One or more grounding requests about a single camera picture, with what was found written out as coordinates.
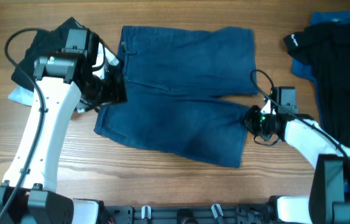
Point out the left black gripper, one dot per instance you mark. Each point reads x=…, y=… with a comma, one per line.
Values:
x=115, y=93

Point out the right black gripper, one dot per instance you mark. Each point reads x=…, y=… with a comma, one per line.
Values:
x=248, y=121

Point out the dark blue denim shorts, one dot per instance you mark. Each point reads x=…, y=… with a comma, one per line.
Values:
x=176, y=84

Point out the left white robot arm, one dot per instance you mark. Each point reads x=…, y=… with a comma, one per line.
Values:
x=28, y=191

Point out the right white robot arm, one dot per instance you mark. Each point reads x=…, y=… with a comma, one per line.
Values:
x=329, y=198

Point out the folded black shorts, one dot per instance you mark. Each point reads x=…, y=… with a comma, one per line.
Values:
x=67, y=53

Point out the blue polo shirt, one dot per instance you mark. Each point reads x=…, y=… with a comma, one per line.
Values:
x=305, y=71

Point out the black polo shirt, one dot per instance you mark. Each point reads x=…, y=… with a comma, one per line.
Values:
x=326, y=48

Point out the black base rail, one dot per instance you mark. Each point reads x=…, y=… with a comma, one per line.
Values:
x=213, y=214

